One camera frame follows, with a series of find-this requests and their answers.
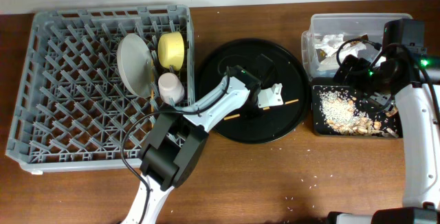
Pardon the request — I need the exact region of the wooden chopstick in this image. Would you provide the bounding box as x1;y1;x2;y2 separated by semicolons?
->
223;99;299;121
149;59;155;113

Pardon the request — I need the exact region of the white paper napkin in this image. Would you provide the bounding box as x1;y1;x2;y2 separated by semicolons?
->
315;34;366;71

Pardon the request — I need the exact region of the food scraps and rice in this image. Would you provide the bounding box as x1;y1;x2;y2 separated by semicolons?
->
318;89;399;138

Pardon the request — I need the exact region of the gold foil snack wrapper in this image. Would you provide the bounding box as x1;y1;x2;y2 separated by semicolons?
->
315;34;369;58

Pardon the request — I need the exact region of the pink plastic cup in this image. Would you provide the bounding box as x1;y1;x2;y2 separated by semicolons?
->
158;73;185;104

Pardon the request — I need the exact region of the yellow bowl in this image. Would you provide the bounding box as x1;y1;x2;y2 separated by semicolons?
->
157;32;185;71

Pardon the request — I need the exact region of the grey round plate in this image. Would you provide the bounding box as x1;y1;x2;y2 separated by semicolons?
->
117;34;153;98

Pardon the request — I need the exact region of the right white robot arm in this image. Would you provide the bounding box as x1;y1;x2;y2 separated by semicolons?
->
325;19;439;224

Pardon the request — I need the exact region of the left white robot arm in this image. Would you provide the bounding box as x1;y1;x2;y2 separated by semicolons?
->
123;54;276;223

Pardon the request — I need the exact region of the clear plastic waste bin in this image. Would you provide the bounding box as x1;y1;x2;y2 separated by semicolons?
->
301;13;412;80

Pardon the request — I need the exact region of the grey plastic dishwasher rack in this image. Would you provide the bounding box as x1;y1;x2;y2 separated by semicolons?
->
5;5;195;175

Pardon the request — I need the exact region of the black rectangular food tray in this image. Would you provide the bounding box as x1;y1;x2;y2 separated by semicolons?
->
311;82;404;138

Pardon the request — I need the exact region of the round black serving tray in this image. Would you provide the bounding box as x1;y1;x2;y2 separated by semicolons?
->
195;38;311;144

